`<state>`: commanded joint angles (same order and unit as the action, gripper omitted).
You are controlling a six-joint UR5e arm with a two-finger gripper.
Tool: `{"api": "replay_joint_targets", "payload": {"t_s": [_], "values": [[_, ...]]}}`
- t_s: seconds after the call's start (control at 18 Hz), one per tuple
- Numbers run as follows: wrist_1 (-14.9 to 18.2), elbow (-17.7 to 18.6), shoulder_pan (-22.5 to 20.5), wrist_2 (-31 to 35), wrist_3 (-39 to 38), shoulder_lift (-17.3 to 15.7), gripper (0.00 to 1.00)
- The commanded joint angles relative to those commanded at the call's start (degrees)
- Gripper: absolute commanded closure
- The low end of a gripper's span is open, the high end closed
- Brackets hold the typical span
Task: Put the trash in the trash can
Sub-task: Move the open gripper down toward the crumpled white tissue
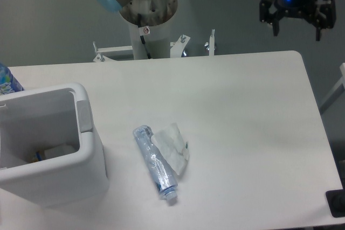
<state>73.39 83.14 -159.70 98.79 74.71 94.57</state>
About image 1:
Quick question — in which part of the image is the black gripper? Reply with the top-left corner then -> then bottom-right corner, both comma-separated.
259,0 -> 336,41

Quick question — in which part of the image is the white paper wrapper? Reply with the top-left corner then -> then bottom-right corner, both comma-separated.
151,122 -> 190,176

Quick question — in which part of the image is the trash inside can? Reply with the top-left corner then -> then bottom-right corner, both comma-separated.
31,144 -> 76,163

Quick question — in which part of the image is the white plastic trash can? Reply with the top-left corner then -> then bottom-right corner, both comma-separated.
1,83 -> 109,207

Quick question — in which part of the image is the white metal stand right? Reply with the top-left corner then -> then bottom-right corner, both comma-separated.
319,63 -> 344,115

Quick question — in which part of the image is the black device at table edge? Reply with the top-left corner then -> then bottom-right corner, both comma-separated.
326,189 -> 344,218

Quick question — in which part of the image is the crushed clear plastic bottle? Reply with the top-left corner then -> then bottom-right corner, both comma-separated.
133,125 -> 178,205

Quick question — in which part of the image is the blue labelled water bottle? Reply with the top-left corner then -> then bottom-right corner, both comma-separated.
0,64 -> 24,95

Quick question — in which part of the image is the white metal base frame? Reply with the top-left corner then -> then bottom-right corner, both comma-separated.
92,29 -> 218,63

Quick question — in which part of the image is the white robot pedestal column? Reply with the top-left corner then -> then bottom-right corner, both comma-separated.
118,0 -> 178,60

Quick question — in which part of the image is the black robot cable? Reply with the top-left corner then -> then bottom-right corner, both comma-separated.
136,13 -> 152,60

